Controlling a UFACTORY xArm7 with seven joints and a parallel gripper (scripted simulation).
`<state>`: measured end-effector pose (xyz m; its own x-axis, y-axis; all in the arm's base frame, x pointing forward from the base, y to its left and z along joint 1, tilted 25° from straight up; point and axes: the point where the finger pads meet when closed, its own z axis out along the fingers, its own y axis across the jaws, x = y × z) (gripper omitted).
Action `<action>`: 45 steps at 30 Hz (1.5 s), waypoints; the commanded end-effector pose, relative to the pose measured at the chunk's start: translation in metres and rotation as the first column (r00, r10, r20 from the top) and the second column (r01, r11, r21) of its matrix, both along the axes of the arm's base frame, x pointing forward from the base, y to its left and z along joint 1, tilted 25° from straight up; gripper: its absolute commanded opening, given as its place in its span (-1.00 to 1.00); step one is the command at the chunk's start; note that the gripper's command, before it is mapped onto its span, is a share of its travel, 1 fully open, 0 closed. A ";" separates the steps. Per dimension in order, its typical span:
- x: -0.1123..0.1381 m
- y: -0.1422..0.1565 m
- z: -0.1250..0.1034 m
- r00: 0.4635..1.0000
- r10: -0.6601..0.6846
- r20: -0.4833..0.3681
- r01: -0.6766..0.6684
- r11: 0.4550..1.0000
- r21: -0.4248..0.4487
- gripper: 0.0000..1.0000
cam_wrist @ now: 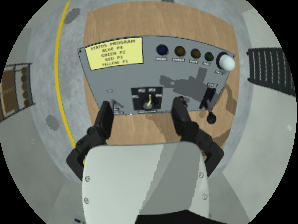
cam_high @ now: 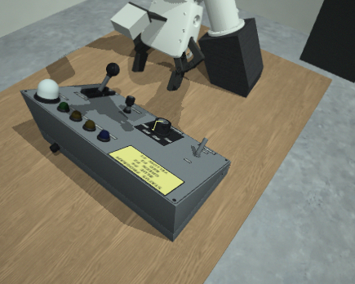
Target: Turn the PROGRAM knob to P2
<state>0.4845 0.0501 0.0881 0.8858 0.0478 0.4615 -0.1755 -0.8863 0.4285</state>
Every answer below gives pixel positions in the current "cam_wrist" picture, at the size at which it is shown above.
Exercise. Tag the grey control console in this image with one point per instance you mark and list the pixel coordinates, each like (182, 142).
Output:
(153, 70)

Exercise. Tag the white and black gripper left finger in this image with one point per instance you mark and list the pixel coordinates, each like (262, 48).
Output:
(96, 135)

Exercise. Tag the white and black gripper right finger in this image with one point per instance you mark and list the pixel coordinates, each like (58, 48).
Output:
(192, 133)

